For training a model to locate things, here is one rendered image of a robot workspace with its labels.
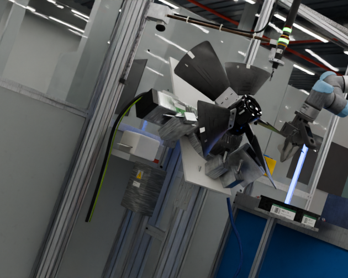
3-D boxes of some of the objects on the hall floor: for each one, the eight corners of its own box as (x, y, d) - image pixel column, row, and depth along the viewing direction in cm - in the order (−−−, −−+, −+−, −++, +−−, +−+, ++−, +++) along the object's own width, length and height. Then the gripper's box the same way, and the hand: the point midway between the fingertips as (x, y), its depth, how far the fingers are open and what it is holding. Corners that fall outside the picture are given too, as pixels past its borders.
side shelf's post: (85, 321, 299) (140, 164, 303) (92, 322, 301) (147, 166, 305) (89, 325, 296) (145, 165, 300) (95, 326, 298) (151, 167, 302)
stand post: (120, 361, 260) (189, 162, 264) (137, 363, 265) (204, 167, 270) (125, 365, 256) (195, 164, 261) (142, 367, 262) (210, 169, 266)
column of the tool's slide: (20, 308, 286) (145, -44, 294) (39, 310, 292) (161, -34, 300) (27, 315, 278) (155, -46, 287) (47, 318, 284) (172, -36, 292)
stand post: (96, 338, 279) (178, 105, 285) (112, 341, 284) (192, 111, 290) (101, 342, 275) (183, 106, 281) (117, 345, 280) (198, 112, 286)
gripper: (306, 115, 250) (279, 158, 254) (291, 107, 245) (265, 151, 249) (319, 123, 243) (291, 167, 247) (304, 116, 238) (277, 161, 242)
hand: (284, 160), depth 246 cm, fingers closed
